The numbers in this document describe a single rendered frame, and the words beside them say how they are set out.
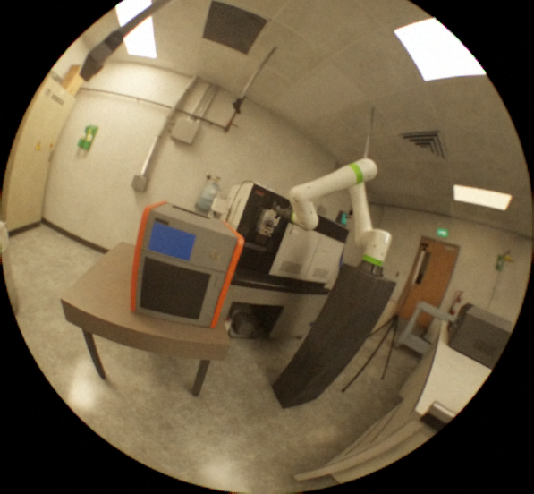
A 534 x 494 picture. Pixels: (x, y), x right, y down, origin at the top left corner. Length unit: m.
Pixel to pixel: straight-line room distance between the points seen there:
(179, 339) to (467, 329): 1.56
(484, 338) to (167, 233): 1.75
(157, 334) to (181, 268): 0.27
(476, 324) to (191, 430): 1.77
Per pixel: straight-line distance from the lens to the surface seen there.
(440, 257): 4.42
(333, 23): 1.68
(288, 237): 1.40
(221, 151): 2.38
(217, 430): 1.29
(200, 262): 0.61
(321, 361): 1.10
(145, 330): 0.71
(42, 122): 2.99
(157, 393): 1.34
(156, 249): 0.60
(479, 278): 4.44
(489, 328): 1.45
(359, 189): 1.10
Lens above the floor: 1.23
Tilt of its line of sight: 2 degrees down
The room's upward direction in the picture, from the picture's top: 20 degrees clockwise
